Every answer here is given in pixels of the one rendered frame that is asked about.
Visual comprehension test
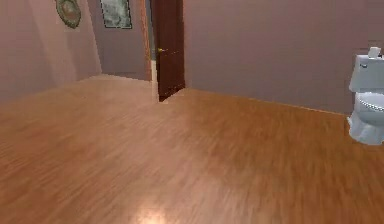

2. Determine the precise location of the dark brown room door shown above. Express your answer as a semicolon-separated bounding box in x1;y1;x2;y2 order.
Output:
150;0;186;103

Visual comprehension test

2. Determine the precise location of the white toilet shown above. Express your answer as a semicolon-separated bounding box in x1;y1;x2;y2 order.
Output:
346;53;384;146

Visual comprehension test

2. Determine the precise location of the white box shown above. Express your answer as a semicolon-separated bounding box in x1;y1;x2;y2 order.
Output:
367;46;383;59

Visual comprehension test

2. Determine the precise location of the rectangular framed wall picture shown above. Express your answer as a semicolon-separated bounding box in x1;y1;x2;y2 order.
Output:
99;0;133;30

